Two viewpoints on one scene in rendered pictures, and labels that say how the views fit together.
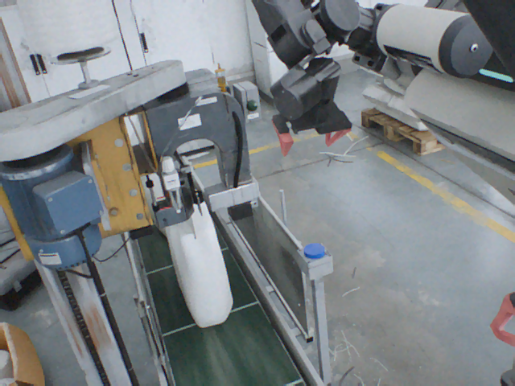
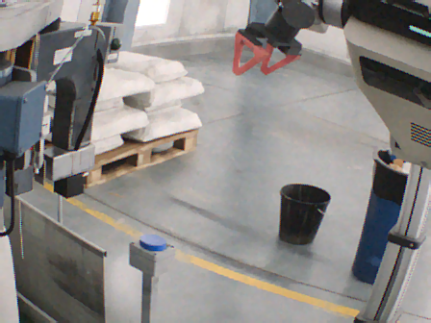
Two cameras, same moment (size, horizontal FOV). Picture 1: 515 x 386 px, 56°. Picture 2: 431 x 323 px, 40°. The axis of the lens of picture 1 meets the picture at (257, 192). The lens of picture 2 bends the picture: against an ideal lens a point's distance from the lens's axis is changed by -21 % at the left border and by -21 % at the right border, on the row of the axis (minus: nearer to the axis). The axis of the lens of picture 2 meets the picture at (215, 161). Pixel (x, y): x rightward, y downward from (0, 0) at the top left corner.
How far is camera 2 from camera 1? 0.75 m
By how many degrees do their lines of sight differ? 40
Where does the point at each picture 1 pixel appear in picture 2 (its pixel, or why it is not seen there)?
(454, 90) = (386, 37)
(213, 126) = (79, 63)
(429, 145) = (94, 176)
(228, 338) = not seen: outside the picture
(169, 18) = not seen: outside the picture
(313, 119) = (287, 37)
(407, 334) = not seen: outside the picture
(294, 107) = (308, 17)
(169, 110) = (52, 39)
